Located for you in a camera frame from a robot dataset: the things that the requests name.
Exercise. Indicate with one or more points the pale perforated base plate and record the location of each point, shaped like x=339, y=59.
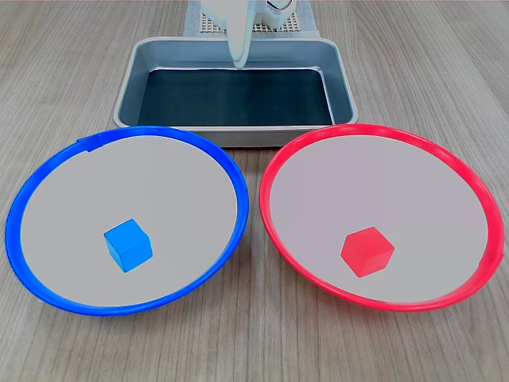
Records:
x=293, y=24

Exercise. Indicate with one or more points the blue-rimmed white plate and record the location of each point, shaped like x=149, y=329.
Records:
x=127, y=187

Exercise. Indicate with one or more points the blue cube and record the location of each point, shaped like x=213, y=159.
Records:
x=128, y=246

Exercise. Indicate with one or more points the red-rimmed white plate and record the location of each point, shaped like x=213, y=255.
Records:
x=378, y=187

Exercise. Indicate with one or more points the red cube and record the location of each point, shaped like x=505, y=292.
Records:
x=367, y=252

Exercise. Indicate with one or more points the steel tray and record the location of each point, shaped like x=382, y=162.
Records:
x=131, y=85

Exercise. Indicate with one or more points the black tray mat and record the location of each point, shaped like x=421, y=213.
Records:
x=238, y=99

